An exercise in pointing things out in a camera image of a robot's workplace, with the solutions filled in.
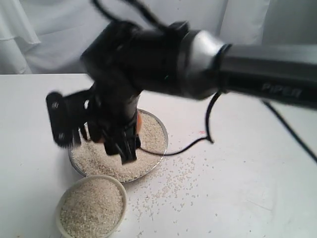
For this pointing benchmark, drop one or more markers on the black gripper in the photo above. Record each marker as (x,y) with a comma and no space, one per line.
(123,61)

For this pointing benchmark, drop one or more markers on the brown wooden cup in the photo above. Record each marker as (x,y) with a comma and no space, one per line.
(138,127)

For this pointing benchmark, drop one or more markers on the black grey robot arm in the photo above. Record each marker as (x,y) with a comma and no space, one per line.
(208,67)

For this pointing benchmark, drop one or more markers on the rice in metal tray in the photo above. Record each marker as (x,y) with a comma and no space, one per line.
(151,138)

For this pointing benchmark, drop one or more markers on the white ceramic bowl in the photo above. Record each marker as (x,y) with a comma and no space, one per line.
(91,205)

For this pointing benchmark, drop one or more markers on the rice in white bowl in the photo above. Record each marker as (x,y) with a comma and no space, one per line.
(91,208)

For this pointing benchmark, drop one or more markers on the white backdrop curtain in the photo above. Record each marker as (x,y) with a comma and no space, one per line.
(49,36)

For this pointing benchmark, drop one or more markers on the round metal tray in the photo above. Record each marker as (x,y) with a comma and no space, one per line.
(158,138)

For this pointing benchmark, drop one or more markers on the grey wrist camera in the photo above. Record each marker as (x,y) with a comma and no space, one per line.
(68,116)

